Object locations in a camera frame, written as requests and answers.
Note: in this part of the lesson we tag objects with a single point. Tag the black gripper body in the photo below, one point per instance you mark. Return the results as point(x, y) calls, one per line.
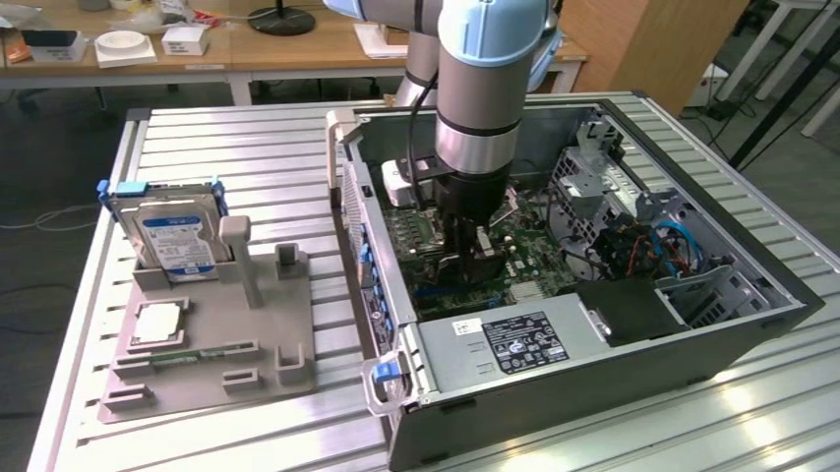
point(476, 196)

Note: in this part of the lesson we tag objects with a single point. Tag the black graphics card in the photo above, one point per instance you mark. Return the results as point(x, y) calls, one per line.
point(442, 265)

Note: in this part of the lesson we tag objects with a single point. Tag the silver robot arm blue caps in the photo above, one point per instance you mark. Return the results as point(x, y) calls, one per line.
point(480, 74)

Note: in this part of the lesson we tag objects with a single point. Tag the CPU socket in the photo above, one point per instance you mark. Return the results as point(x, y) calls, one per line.
point(434, 228)

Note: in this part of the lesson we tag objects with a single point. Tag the metal socket cover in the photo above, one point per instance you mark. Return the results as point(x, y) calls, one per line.
point(510, 204)

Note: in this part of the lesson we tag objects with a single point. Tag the silver chipset heatsink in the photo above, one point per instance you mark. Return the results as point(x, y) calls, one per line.
point(527, 291)

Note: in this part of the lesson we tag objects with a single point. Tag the green motherboard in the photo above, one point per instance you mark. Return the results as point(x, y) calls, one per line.
point(532, 255)

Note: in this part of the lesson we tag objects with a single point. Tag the tall silver disk bay cage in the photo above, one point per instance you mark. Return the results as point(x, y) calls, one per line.
point(584, 196)

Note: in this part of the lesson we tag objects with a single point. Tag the silver power supply unit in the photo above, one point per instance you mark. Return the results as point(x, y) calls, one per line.
point(460, 364)

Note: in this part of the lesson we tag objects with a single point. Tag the black plastic shroud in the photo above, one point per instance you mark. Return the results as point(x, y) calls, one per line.
point(631, 310)

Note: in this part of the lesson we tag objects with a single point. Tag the blue case latch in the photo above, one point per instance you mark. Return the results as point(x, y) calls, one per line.
point(384, 371)

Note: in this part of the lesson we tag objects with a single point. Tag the black open PC case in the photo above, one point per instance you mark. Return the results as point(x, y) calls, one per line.
point(591, 383)

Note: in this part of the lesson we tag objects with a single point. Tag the white paper stack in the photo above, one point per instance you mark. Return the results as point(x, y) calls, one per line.
point(377, 46)

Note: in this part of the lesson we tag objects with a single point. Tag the brown cardboard box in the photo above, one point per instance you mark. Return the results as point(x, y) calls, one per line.
point(397, 35)

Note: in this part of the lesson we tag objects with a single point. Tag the low silver disk bay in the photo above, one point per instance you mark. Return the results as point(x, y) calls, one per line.
point(721, 295)

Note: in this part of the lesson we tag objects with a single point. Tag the wooden desk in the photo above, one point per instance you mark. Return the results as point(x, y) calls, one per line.
point(295, 49)

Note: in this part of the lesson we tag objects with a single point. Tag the wooden cabinet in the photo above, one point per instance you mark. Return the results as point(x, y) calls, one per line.
point(669, 49)

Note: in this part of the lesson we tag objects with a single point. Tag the hard disk blue label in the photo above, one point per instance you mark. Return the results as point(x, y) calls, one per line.
point(177, 236)

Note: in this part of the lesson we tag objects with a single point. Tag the grey plastic parts rack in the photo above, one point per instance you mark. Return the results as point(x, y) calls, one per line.
point(217, 354)

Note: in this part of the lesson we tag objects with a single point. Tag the white box red button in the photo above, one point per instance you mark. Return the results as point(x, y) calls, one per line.
point(715, 78)

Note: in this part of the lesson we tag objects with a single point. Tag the black round lamp base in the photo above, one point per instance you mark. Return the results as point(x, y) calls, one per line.
point(282, 22)

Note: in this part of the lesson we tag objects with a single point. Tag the green RAM stick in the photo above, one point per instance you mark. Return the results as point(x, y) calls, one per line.
point(190, 358)

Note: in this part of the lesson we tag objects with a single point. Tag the silver CPU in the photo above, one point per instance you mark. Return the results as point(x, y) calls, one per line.
point(161, 324)

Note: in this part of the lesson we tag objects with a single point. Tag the blue disk caddy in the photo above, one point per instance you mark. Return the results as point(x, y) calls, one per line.
point(134, 188)

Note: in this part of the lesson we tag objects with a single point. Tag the black slanted pole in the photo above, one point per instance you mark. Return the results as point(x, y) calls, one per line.
point(786, 98)

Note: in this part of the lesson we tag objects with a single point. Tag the small white cardboard box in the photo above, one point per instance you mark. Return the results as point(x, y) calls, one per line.
point(185, 41)

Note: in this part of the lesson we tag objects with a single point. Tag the white round dish on base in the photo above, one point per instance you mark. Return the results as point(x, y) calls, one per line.
point(125, 49)

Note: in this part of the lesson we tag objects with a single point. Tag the white box dark lid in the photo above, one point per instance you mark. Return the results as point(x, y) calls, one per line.
point(52, 46)

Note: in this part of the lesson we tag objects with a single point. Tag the orange object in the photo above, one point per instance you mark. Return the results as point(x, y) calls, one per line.
point(16, 54)

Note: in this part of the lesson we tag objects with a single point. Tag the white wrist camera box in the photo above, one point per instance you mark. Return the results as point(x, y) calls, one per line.
point(401, 182)

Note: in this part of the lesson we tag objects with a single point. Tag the white table frame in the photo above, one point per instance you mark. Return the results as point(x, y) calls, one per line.
point(734, 81)

